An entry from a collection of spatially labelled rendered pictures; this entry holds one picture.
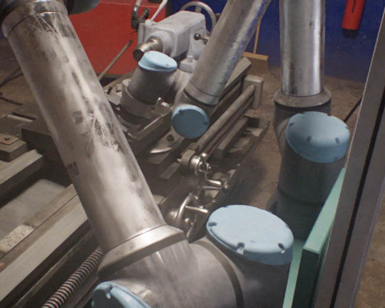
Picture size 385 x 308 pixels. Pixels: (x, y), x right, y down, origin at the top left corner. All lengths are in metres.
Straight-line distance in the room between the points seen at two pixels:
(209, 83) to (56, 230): 0.69
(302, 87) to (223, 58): 0.27
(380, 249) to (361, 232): 2.30
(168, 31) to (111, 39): 2.25
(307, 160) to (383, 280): 1.82
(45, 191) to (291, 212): 1.04
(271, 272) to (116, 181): 0.29
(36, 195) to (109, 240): 1.22
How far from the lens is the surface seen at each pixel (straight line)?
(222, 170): 2.88
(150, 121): 1.80
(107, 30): 4.73
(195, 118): 1.27
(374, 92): 0.84
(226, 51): 1.22
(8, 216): 1.96
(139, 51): 2.36
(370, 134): 0.86
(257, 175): 3.68
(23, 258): 1.57
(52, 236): 1.64
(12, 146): 2.07
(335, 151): 1.28
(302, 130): 1.28
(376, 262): 3.14
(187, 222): 1.93
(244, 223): 0.91
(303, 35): 1.36
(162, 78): 1.39
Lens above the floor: 1.82
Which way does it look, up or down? 28 degrees down
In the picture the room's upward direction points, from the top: 5 degrees clockwise
